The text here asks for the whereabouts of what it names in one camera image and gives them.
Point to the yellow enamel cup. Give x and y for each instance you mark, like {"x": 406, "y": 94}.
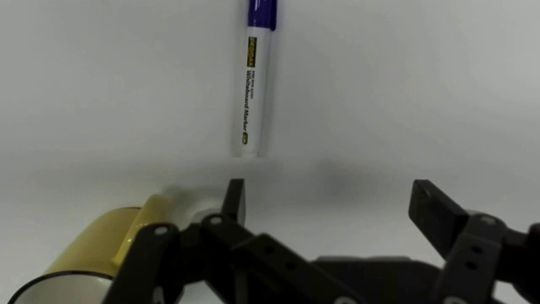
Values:
{"x": 87, "y": 268}

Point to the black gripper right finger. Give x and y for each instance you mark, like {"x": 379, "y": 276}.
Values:
{"x": 479, "y": 249}

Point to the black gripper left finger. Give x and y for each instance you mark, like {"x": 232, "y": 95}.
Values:
{"x": 239, "y": 266}

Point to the white marker pen blue cap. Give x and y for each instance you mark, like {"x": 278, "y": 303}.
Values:
{"x": 258, "y": 45}

